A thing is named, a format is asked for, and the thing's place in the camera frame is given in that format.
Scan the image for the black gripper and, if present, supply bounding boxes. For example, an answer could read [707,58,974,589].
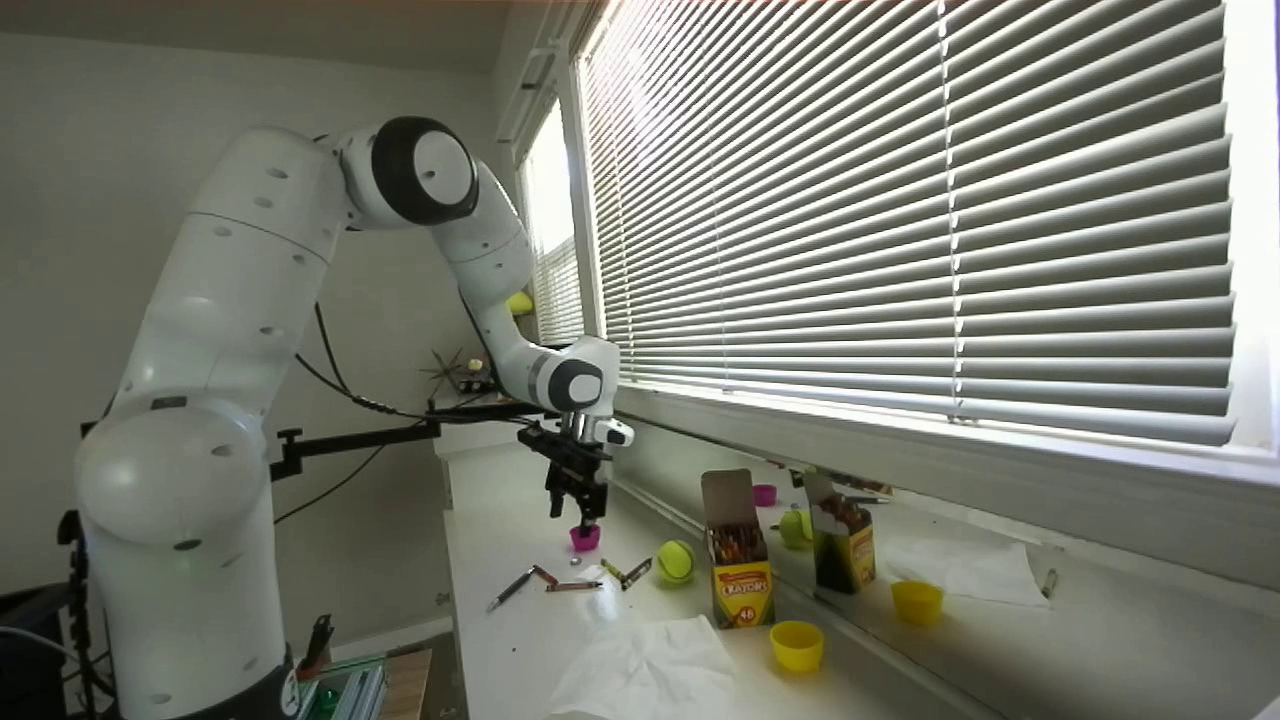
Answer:
[516,426,608,527]

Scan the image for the small pink cup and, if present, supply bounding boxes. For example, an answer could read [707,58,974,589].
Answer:
[567,526,604,555]

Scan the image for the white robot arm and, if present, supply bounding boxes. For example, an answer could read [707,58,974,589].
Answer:
[76,115,633,720]

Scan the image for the green cup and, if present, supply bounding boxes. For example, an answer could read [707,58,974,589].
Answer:
[653,542,697,589]

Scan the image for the white paper towel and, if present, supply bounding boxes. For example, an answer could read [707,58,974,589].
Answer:
[549,620,740,720]

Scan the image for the yellow cup front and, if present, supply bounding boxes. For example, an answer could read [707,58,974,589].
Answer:
[770,620,824,678]

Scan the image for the yellow cup near window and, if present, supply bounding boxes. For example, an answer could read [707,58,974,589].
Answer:
[894,580,943,627]

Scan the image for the green yellow crayon box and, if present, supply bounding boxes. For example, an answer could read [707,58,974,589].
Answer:
[701,468,771,627]

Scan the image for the white window blinds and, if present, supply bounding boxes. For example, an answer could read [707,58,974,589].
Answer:
[582,0,1238,443]

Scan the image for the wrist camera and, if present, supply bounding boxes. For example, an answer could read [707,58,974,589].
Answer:
[590,420,638,447]

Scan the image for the black cable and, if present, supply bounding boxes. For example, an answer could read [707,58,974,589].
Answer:
[273,299,446,534]

